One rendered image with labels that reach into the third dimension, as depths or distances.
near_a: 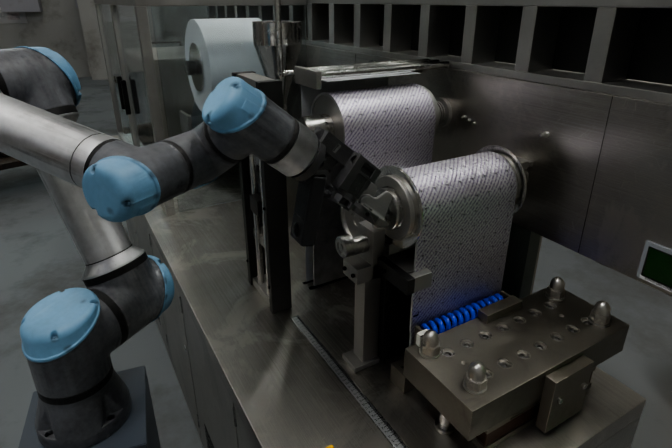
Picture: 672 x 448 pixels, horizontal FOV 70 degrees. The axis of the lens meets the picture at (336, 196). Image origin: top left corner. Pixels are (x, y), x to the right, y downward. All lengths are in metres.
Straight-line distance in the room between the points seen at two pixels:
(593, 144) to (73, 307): 0.92
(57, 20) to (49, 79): 11.22
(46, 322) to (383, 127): 0.69
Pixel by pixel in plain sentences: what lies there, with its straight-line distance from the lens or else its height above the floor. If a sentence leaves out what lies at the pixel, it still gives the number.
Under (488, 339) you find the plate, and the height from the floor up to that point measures 1.03.
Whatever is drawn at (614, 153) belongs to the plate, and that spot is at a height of 1.35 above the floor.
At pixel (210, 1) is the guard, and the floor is 1.58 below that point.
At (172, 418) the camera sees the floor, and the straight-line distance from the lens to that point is 2.26.
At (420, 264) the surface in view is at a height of 1.16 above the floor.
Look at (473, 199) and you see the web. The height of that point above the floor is 1.26.
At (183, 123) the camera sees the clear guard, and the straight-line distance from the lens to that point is 1.66.
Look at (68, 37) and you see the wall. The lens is 12.16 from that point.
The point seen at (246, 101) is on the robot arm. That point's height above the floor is 1.47.
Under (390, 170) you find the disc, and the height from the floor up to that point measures 1.31.
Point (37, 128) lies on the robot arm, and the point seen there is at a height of 1.44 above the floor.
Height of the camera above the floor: 1.59
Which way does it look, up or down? 22 degrees down
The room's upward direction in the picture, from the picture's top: straight up
